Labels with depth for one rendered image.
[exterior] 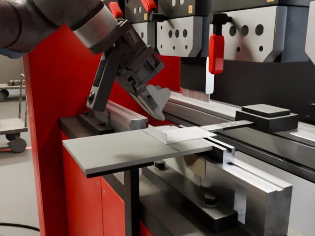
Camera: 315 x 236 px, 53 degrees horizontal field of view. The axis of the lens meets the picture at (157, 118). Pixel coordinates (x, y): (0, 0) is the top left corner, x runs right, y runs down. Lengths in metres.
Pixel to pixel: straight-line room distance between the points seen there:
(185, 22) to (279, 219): 0.40
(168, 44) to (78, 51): 0.80
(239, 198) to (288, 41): 0.29
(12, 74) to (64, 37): 6.79
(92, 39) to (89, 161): 0.21
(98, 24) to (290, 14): 0.30
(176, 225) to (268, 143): 0.39
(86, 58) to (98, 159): 0.95
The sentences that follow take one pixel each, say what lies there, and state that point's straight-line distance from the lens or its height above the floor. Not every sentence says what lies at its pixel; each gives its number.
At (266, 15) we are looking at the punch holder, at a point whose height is 1.24.
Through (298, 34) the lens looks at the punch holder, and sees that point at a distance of 0.53.
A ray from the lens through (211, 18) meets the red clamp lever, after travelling 0.52.
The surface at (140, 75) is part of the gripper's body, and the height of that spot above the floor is 1.14.
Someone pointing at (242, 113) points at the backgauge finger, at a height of 1.02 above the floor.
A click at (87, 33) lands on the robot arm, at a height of 1.22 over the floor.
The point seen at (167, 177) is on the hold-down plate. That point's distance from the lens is 0.73.
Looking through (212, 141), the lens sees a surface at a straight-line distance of 0.69.
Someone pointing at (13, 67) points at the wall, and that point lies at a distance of 8.20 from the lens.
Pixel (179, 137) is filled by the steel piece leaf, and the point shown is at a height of 1.00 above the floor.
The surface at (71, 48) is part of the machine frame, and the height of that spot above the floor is 1.18.
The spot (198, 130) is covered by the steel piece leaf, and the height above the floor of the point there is 1.00.
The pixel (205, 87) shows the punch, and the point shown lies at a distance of 0.66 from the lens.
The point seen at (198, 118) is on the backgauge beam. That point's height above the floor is 0.94.
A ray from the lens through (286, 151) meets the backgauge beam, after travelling 0.85.
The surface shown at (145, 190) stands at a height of 0.87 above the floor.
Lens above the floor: 1.20
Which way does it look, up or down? 14 degrees down
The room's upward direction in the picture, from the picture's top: straight up
